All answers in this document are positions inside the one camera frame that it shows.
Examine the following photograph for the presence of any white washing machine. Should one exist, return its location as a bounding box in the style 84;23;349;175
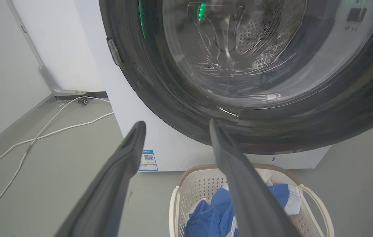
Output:
73;0;333;172

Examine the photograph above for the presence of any blue energy label sticker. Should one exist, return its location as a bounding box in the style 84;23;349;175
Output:
139;150;158;172

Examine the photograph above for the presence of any blue garment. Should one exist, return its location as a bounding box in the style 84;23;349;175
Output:
184;184;289;237

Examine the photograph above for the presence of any round dark washing machine door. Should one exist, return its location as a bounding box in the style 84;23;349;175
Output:
99;0;373;155

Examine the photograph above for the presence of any white cable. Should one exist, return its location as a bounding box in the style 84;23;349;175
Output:
0;112;114;175
0;96;111;228

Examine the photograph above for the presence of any grey metal door latch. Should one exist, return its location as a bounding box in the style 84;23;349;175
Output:
106;38;122;66

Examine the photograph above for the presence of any cream perforated laundry basket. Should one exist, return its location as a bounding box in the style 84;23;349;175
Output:
169;164;335;237

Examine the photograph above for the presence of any white garment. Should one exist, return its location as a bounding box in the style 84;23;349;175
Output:
259;170;302;216

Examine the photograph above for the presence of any grey metal stand leg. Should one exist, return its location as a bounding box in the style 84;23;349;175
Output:
6;0;87;97

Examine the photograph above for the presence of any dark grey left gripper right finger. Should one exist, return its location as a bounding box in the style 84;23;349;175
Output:
209;119;301;237

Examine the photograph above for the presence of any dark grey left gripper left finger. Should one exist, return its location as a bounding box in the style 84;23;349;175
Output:
54;121;147;237

